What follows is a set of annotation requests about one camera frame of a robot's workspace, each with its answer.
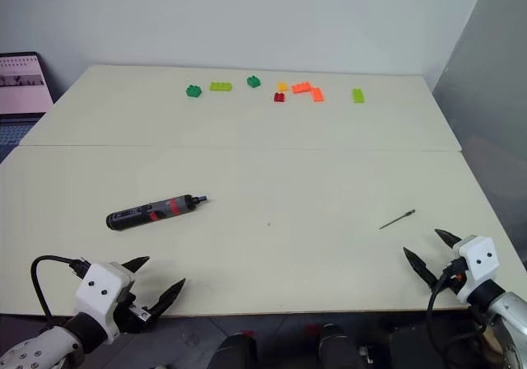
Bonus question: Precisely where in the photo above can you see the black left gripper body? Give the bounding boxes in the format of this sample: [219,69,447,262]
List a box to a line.
[113,287,155,334]

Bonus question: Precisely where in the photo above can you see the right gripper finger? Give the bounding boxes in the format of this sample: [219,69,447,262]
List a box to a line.
[434,228,463,247]
[403,246,441,292]

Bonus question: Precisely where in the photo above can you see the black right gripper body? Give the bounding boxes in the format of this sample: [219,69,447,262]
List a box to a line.
[442,259,469,295]

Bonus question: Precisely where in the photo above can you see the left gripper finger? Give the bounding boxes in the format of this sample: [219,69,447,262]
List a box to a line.
[147,278,187,319]
[121,255,151,276]

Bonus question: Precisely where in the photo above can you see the grey red electric screwdriver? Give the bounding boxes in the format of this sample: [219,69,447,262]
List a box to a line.
[105,194,210,232]

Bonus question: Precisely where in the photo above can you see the thin metal screwdriver bit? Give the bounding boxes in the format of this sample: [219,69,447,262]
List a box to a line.
[378,208,417,231]

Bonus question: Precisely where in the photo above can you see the dark rounded shape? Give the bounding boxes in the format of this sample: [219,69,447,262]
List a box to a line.
[213,330,259,369]

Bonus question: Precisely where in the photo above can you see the grey partition panel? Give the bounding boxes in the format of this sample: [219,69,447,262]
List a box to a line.
[431,0,527,272]

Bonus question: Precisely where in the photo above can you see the open laptop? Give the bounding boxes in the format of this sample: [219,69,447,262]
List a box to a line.
[0,51,56,165]

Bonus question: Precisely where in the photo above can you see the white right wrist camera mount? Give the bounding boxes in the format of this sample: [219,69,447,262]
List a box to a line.
[451,234,500,305]

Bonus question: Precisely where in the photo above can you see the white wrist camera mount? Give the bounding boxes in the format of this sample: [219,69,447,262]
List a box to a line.
[74,261,136,344]
[451,234,500,305]

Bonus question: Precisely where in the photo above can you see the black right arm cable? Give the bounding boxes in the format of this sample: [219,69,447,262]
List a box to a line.
[425,261,495,348]

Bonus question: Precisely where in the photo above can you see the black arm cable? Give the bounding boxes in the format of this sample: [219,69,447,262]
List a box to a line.
[425,261,495,348]
[30,255,91,329]

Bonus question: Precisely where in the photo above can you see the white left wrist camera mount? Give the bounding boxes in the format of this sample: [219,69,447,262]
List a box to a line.
[74,261,136,344]

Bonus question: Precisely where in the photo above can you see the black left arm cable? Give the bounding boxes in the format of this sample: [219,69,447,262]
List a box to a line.
[30,255,91,329]

